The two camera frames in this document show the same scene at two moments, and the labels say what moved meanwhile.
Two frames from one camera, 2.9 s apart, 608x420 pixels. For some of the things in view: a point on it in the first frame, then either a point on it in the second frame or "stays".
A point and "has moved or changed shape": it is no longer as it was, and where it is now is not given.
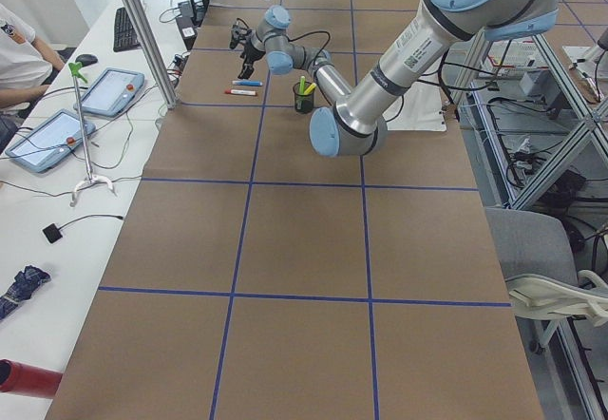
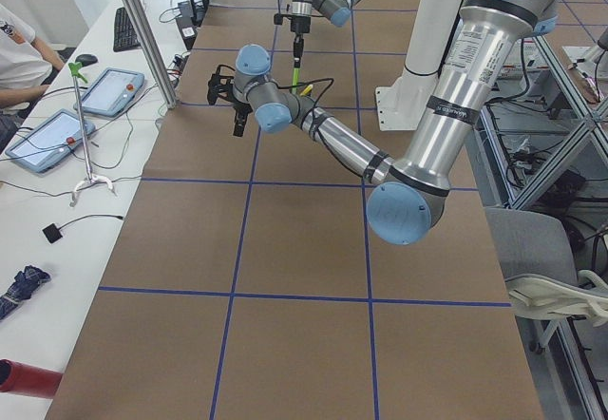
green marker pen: [302, 85] has moved or changed shape
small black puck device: [52, 233] stays
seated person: [26, 64] stays
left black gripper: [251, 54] -> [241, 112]
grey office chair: [536, 253] stays
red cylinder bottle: [28, 380] stays
